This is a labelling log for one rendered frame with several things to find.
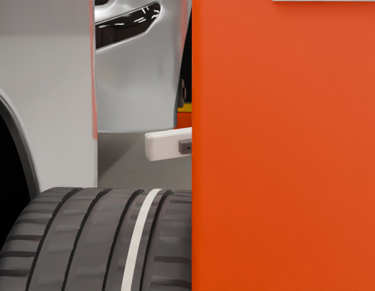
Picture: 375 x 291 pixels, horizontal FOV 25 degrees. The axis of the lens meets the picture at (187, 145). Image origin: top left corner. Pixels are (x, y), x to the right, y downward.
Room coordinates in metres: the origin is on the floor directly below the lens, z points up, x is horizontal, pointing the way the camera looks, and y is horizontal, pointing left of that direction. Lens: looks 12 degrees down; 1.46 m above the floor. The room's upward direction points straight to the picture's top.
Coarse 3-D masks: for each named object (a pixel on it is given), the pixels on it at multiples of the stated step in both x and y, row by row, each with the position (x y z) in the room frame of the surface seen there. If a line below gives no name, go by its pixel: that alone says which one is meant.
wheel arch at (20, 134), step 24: (0, 96) 1.26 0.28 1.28; (0, 120) 1.33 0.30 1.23; (0, 144) 1.39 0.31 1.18; (24, 144) 1.38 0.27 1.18; (0, 168) 1.43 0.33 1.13; (24, 168) 1.42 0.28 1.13; (0, 192) 1.46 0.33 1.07; (24, 192) 1.45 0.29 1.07; (0, 216) 1.48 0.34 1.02; (0, 240) 1.49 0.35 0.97
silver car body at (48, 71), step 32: (0, 0) 1.26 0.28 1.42; (32, 0) 1.43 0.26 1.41; (64, 0) 1.65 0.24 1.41; (0, 32) 1.26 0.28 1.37; (32, 32) 1.42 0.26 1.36; (64, 32) 1.64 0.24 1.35; (0, 64) 1.25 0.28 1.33; (32, 64) 1.42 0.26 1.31; (64, 64) 1.63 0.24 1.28; (32, 96) 1.41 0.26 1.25; (64, 96) 1.62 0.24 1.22; (96, 96) 1.94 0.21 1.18; (32, 128) 1.40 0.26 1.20; (64, 128) 1.62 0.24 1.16; (96, 128) 1.93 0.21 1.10; (64, 160) 1.61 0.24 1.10; (96, 160) 1.92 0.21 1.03
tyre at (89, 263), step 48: (48, 192) 1.06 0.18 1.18; (96, 192) 1.06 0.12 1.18; (144, 192) 1.06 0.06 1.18; (48, 240) 0.93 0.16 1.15; (96, 240) 0.92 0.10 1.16; (144, 240) 0.92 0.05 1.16; (0, 288) 0.86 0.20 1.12; (48, 288) 0.86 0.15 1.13; (96, 288) 0.86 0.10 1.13; (144, 288) 0.86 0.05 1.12
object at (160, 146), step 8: (152, 136) 0.94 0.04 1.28; (160, 136) 0.95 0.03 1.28; (168, 136) 0.95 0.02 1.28; (176, 136) 0.95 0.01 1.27; (184, 136) 0.96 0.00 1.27; (152, 144) 0.94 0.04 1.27; (160, 144) 0.95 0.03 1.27; (168, 144) 0.95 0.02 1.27; (176, 144) 0.95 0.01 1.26; (152, 152) 0.95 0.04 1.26; (160, 152) 0.95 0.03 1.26; (168, 152) 0.95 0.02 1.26; (176, 152) 0.96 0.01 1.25; (152, 160) 0.95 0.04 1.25
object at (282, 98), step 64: (192, 0) 0.48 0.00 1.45; (256, 0) 0.47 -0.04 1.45; (320, 0) 0.46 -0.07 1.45; (192, 64) 0.48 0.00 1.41; (256, 64) 0.47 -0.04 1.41; (320, 64) 0.47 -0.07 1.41; (192, 128) 0.48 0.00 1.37; (256, 128) 0.47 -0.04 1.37; (320, 128) 0.47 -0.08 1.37; (192, 192) 0.48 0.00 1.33; (256, 192) 0.47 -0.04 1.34; (320, 192) 0.47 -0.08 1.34; (192, 256) 0.48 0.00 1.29; (256, 256) 0.47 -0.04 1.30; (320, 256) 0.47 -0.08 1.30
